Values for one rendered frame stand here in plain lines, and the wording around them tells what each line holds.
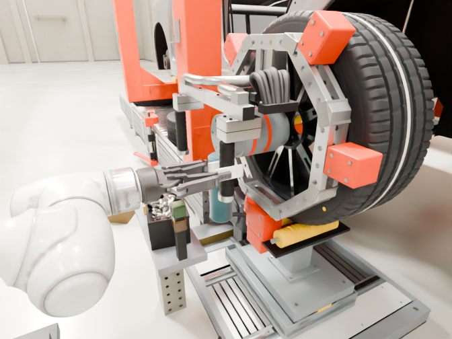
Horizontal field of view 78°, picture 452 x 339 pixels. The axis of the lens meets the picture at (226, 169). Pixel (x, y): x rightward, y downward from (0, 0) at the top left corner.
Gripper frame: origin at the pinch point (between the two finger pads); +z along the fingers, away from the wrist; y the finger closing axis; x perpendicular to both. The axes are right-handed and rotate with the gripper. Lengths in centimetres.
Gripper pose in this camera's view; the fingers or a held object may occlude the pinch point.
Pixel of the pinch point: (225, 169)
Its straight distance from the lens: 66.4
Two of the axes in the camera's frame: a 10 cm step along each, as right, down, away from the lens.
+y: 4.4, 3.7, -8.2
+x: 0.0, -9.1, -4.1
